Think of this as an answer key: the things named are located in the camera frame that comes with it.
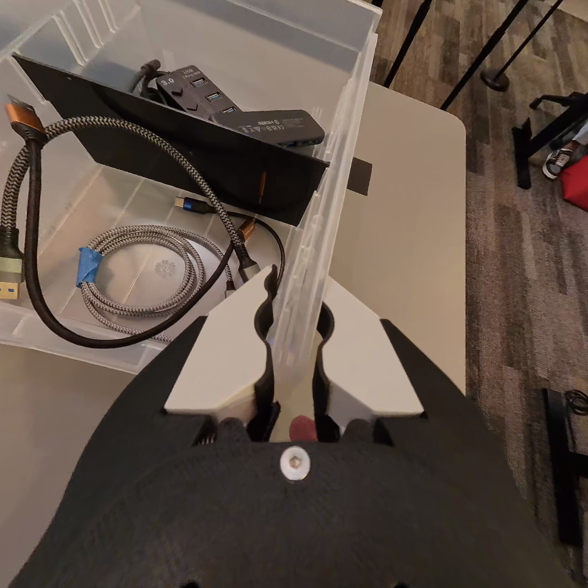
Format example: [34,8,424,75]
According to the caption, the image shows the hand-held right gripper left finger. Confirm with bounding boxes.
[166,267,279,431]

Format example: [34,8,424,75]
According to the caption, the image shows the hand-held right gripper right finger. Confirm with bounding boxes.
[313,279,425,431]

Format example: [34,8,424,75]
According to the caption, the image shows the black cable with orange plug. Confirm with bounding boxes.
[3,95,286,349]

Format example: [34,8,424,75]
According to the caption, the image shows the slim dark grey hub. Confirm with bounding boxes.
[235,109,325,149]

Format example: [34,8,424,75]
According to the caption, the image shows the braided grey usb cable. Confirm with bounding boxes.
[0,115,264,309]

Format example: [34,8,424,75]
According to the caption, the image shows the black multi-port hub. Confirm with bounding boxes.
[156,64,247,126]

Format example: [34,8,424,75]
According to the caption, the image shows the black hub cable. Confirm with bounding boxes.
[132,59,168,94]

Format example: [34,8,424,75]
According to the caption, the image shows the clear plastic storage bin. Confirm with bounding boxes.
[0,0,383,375]

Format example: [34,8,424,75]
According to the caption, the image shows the red bag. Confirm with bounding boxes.
[561,155,588,213]

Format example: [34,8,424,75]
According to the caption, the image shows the black pole with round disc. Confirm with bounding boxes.
[476,0,572,93]

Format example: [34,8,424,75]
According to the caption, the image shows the coiled braided cable blue tape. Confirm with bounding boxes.
[76,224,232,335]

